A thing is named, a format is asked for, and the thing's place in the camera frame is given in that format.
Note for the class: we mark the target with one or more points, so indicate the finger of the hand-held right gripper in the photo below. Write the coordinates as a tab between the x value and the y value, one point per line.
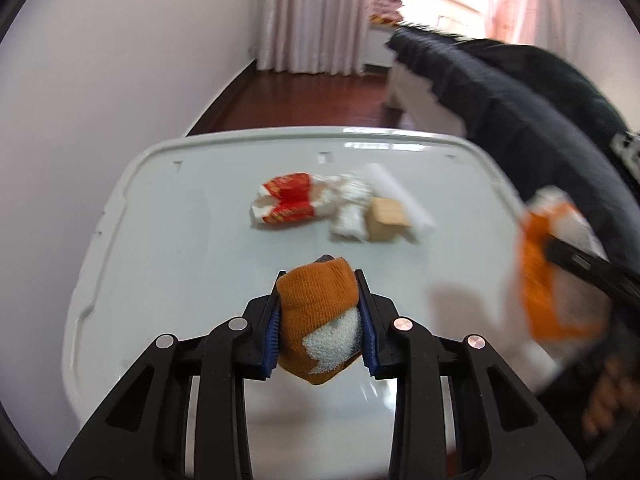
585	265

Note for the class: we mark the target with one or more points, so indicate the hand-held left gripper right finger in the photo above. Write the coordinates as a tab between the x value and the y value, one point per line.
367	340

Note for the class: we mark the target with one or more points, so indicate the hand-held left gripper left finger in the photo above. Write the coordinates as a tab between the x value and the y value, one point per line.
270	345

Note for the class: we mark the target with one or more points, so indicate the orange white bread packet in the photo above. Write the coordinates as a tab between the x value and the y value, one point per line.
545	300

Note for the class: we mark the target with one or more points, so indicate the orange white sock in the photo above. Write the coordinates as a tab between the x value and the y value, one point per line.
315	300

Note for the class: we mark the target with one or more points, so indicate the person's right hand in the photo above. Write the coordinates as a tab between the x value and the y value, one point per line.
607	395

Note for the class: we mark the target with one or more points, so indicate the white plastic table top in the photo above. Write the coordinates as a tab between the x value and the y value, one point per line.
200	260

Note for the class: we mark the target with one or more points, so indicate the black white lettered pillow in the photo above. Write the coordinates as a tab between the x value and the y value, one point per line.
627	155

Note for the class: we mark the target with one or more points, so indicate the small brown cardboard box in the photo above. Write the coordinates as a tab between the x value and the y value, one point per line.
385	217

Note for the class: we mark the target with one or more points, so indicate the red white wrapper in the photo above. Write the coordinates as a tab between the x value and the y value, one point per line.
287	200

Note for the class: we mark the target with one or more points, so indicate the person in dark sleeve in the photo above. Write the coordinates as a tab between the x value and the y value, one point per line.
510	110

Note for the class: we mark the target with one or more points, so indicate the pink sheer curtain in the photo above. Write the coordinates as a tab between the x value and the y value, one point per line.
520	0

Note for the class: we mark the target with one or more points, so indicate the yellow printed cloth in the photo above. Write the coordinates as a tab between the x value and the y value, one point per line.
384	19

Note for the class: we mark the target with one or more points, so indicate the pink dotted curtain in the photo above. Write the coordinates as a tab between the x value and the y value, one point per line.
310	15

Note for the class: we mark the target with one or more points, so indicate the folded pink quilt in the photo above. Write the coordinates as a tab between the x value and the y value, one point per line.
387	0

